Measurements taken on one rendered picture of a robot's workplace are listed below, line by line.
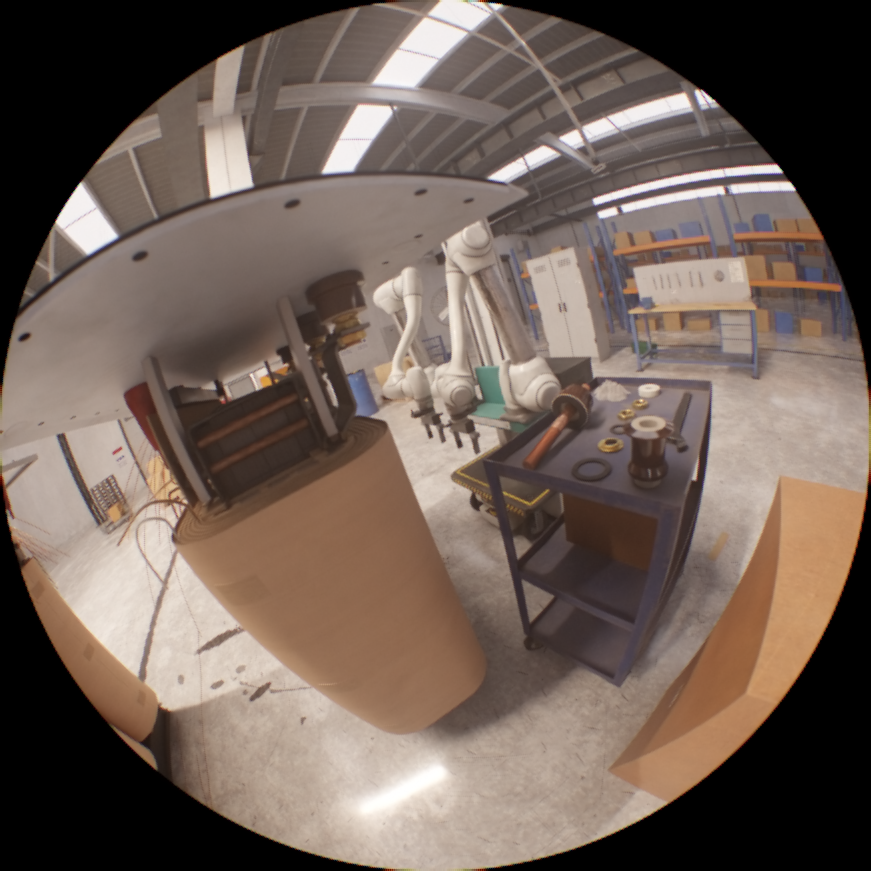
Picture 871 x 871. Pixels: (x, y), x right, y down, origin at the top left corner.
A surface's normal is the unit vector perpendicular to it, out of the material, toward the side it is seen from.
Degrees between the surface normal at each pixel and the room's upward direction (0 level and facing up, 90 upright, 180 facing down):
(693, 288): 90
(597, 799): 0
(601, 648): 0
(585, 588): 0
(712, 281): 90
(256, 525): 90
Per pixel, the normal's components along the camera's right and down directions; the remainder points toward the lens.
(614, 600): -0.29, -0.90
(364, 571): 0.55, 0.13
